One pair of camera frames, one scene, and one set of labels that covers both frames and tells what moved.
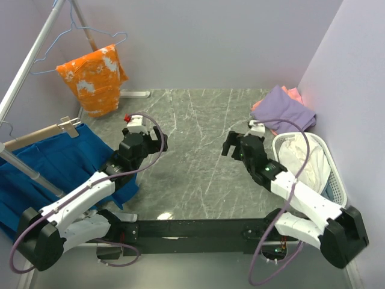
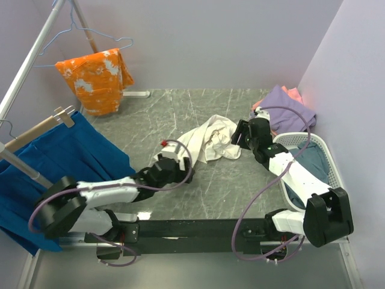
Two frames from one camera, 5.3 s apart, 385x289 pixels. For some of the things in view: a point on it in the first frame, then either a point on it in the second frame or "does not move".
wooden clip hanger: (67, 125) -> (62, 115)
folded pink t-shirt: (292, 94) does not move
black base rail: (199, 236) does not move
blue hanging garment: (62, 160) does not move
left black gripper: (157, 144) -> (181, 174)
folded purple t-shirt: (277, 105) does not move
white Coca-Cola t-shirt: (292, 155) -> (212, 140)
